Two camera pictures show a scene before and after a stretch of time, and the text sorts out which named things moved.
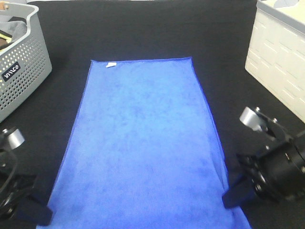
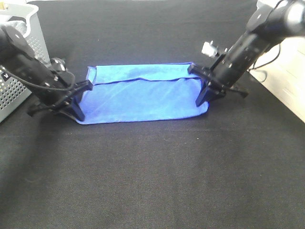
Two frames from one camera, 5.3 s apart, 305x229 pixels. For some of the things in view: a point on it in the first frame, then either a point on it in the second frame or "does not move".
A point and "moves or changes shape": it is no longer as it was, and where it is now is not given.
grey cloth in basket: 16,29 does not move
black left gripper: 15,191 to 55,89
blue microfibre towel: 144,152 moves or changes shape
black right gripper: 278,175 to 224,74
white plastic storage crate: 276,55 does not move
